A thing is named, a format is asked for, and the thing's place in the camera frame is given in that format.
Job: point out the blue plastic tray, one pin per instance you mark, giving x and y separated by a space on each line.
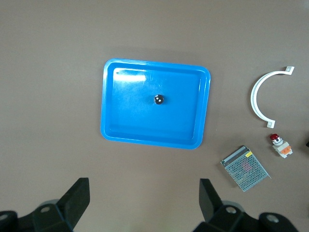
135 120

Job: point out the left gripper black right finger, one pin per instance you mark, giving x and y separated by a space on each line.
212 207

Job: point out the red-tipped white switch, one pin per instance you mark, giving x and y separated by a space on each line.
281 147

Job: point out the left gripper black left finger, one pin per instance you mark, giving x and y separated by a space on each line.
72 205

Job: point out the plain white pipe clamp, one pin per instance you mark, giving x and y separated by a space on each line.
254 96

